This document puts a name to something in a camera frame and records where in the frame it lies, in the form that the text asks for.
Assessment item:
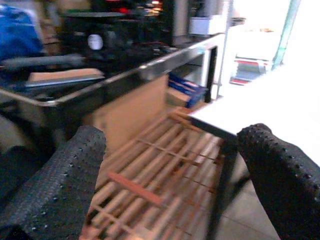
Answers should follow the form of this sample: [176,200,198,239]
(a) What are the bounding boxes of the blue bag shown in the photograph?
[0,3,44,61]

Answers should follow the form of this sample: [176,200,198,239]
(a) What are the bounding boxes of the blue cardboard box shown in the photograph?
[167,71,209,109]

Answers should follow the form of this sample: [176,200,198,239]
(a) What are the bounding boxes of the white box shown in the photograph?
[188,14,229,36]

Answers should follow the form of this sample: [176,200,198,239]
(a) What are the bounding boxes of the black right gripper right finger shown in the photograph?
[236,122,320,240]

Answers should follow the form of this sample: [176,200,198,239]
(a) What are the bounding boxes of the black counter with chrome rim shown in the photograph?
[0,32,226,156]

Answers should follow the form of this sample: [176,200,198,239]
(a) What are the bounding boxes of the green metal door frame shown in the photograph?
[271,0,302,71]

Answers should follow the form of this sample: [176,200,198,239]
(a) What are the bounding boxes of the white table with black legs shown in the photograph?
[187,32,320,240]

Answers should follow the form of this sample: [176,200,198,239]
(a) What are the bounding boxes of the flat brown board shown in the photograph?
[26,67,106,88]

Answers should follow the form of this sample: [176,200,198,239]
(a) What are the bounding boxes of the white round dial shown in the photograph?
[87,33,104,51]

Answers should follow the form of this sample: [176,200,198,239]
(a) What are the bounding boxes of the black appliance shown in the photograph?
[59,11,175,62]

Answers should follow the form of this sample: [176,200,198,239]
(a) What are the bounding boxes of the grey padded bar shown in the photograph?
[0,54,86,72]

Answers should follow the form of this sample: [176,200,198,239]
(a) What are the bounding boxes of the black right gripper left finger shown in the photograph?
[0,124,108,240]

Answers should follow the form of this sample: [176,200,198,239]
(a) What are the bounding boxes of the red and white stacked trays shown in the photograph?
[229,57,270,86]

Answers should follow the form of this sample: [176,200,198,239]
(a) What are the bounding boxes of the wooden slatted rack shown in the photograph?
[79,107,226,240]

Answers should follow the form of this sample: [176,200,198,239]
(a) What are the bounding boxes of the brown cardboard box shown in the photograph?
[84,74,170,152]

